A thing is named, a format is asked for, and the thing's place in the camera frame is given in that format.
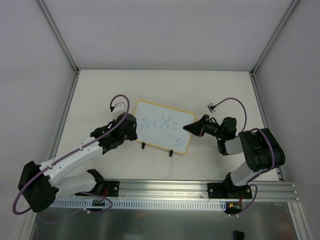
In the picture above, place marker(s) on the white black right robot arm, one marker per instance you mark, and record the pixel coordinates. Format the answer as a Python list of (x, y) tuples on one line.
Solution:
[(262, 153)]

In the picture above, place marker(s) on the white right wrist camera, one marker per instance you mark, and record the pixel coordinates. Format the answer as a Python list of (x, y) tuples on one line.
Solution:
[(211, 107)]

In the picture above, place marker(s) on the aluminium mounting rail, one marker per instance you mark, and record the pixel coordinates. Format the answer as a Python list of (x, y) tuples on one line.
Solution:
[(196, 190)]

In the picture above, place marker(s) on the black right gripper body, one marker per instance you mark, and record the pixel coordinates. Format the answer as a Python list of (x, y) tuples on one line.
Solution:
[(203, 127)]

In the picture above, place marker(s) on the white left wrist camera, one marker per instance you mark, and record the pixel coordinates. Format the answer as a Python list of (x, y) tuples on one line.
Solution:
[(118, 109)]

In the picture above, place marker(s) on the black object bottom edge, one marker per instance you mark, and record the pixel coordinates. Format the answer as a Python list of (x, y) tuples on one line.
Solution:
[(238, 235)]

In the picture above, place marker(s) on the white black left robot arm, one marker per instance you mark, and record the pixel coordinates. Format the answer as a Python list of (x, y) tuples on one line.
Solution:
[(41, 184)]

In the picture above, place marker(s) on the yellow framed whiteboard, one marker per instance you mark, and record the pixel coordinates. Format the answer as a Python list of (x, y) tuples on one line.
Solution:
[(161, 126)]

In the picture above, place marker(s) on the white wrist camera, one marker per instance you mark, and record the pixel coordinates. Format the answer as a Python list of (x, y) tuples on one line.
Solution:
[(211, 107), (118, 109)]

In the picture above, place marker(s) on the white slotted cable duct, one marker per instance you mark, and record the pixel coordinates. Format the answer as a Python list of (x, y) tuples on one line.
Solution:
[(135, 204)]

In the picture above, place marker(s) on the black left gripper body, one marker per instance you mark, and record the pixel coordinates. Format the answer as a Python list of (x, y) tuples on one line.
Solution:
[(133, 126)]

